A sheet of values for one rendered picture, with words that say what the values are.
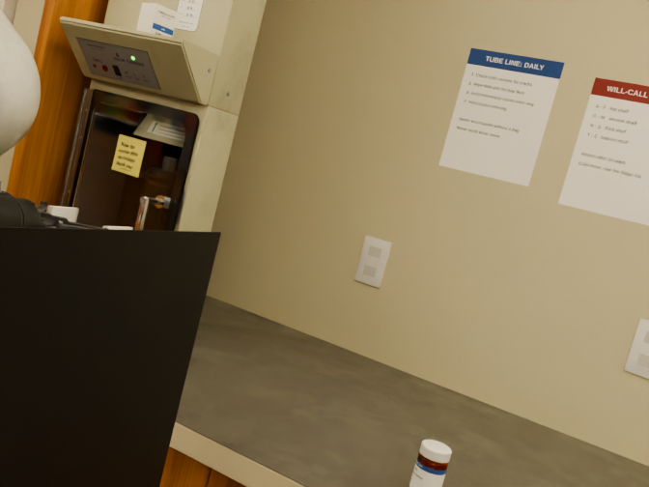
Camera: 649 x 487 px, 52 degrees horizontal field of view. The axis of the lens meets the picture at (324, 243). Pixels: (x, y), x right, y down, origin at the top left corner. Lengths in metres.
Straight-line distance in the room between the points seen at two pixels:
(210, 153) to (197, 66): 0.18
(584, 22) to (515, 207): 0.42
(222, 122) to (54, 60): 0.39
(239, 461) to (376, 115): 0.96
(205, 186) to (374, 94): 0.51
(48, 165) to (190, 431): 0.80
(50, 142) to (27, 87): 1.02
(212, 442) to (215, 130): 0.66
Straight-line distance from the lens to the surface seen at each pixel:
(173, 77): 1.36
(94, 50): 1.48
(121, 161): 1.47
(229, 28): 1.39
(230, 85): 1.42
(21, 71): 0.58
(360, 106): 1.68
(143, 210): 1.36
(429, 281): 1.59
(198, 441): 1.02
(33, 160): 1.58
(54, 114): 1.60
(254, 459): 0.97
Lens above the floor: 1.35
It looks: 6 degrees down
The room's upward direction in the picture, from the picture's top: 15 degrees clockwise
